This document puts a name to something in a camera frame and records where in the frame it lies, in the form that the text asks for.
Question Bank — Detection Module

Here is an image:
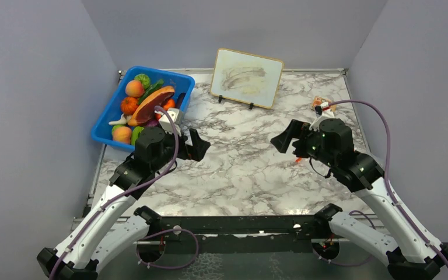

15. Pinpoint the toy orange pumpkin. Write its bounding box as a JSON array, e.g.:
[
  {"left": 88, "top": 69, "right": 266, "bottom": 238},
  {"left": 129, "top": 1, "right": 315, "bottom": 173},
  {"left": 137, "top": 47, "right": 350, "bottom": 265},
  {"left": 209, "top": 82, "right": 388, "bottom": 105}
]
[{"left": 120, "top": 96, "right": 138, "bottom": 116}]

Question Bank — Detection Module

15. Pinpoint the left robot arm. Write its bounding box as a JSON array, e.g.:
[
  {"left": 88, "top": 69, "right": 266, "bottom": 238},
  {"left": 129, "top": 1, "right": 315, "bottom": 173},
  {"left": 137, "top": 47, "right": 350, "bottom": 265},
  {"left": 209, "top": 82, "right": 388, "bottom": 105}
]
[{"left": 37, "top": 127, "right": 211, "bottom": 279}]

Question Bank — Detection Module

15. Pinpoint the toy green starfruit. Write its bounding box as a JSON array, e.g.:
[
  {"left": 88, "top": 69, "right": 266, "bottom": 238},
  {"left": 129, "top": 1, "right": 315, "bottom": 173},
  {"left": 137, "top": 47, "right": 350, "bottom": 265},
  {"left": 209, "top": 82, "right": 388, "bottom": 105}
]
[{"left": 131, "top": 126, "right": 144, "bottom": 146}]

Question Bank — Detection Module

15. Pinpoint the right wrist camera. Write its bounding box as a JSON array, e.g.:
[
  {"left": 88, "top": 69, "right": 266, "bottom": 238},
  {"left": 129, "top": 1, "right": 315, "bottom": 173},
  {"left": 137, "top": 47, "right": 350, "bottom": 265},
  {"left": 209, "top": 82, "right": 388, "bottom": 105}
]
[{"left": 309, "top": 102, "right": 335, "bottom": 131}]

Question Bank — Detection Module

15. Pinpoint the toy purple eggplant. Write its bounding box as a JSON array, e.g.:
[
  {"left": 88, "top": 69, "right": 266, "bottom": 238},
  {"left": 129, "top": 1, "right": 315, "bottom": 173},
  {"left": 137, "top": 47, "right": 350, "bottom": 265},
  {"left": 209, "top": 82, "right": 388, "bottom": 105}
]
[{"left": 175, "top": 93, "right": 186, "bottom": 109}]

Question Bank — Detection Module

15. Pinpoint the toy peach bottom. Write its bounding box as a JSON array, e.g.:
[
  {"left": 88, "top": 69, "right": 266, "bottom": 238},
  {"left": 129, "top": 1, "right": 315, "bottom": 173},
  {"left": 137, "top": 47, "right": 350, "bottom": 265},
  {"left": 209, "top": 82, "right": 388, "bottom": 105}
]
[{"left": 112, "top": 126, "right": 132, "bottom": 145}]

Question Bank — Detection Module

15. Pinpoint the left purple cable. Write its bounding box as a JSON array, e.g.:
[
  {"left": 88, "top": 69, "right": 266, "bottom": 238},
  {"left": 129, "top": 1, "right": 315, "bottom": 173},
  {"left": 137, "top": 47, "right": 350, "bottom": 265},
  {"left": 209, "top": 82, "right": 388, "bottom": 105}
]
[{"left": 48, "top": 106, "right": 200, "bottom": 280}]

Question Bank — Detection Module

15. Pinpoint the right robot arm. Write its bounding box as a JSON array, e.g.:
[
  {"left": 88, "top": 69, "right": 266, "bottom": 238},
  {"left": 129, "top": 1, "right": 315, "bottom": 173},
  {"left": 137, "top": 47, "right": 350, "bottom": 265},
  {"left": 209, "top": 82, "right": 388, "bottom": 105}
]
[{"left": 271, "top": 118, "right": 448, "bottom": 279}]

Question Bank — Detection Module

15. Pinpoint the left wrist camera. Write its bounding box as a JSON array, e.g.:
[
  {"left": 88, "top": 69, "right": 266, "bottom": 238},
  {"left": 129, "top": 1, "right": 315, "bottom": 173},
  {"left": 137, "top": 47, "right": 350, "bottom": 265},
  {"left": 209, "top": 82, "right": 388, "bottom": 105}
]
[{"left": 157, "top": 108, "right": 184, "bottom": 136}]

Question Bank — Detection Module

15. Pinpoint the toy green chili pepper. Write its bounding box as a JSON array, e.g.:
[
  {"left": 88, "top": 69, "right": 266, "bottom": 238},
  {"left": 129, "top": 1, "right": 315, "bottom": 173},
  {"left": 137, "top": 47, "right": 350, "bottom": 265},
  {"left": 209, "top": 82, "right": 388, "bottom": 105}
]
[{"left": 137, "top": 79, "right": 165, "bottom": 105}]

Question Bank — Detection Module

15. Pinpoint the orange snack packet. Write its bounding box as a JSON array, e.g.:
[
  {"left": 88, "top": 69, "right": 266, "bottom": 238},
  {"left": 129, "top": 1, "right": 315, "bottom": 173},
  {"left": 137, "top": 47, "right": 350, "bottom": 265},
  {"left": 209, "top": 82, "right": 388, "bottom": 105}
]
[{"left": 311, "top": 96, "right": 337, "bottom": 116}]

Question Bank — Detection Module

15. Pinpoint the toy orange tangerine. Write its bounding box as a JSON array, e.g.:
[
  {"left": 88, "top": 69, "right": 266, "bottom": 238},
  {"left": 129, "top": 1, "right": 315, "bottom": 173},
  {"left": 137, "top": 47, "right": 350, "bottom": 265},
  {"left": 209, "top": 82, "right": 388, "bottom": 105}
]
[{"left": 163, "top": 99, "right": 176, "bottom": 111}]

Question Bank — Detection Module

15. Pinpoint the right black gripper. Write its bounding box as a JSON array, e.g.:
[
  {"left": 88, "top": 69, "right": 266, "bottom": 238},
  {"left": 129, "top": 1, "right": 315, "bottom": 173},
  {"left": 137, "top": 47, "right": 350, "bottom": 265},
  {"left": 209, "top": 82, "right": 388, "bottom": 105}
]
[{"left": 271, "top": 118, "right": 337, "bottom": 169}]

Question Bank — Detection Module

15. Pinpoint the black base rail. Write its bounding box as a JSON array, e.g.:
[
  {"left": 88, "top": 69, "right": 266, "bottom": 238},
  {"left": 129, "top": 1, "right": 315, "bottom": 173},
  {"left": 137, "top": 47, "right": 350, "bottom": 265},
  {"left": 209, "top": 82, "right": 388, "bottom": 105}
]
[{"left": 134, "top": 206, "right": 340, "bottom": 261}]

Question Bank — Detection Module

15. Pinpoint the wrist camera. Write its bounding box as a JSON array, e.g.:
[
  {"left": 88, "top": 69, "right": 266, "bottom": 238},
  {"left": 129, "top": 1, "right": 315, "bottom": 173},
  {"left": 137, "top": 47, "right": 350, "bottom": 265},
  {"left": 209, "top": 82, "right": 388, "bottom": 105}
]
[
  {"left": 157, "top": 108, "right": 184, "bottom": 136},
  {"left": 309, "top": 102, "right": 335, "bottom": 131}
]

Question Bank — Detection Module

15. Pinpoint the toy green lettuce ball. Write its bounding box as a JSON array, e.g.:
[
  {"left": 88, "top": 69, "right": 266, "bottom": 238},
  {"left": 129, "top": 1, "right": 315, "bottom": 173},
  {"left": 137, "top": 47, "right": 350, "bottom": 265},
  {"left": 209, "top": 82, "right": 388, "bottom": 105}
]
[{"left": 134, "top": 73, "right": 151, "bottom": 90}]

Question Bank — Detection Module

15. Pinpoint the blue plastic bin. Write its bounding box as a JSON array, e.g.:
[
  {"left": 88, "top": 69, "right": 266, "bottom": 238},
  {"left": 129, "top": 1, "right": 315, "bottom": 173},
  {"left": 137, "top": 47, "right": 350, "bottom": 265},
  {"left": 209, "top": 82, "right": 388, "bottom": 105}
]
[{"left": 90, "top": 66, "right": 196, "bottom": 153}]

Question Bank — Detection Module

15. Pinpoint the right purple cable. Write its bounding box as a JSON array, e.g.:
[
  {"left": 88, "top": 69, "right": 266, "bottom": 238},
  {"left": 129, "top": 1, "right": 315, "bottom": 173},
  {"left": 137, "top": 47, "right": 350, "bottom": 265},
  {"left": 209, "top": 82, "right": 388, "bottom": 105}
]
[{"left": 311, "top": 99, "right": 448, "bottom": 280}]

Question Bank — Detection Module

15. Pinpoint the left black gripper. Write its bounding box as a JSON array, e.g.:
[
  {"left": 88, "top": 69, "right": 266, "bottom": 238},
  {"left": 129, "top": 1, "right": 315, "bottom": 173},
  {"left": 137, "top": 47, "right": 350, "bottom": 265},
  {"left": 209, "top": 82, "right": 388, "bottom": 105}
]
[{"left": 152, "top": 125, "right": 211, "bottom": 173}]

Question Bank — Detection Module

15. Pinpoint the whiteboard on stand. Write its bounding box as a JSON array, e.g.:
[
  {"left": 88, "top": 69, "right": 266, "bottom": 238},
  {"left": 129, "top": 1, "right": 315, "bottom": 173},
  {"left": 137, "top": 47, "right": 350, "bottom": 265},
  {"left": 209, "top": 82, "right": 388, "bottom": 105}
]
[{"left": 209, "top": 48, "right": 284, "bottom": 109}]

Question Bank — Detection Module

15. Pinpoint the purple cable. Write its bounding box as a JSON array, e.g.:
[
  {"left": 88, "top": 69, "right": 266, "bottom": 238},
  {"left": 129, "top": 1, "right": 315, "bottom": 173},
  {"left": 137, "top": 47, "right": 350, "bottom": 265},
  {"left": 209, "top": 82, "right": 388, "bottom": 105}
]
[
  {"left": 311, "top": 99, "right": 448, "bottom": 280},
  {"left": 48, "top": 106, "right": 200, "bottom": 280}
]

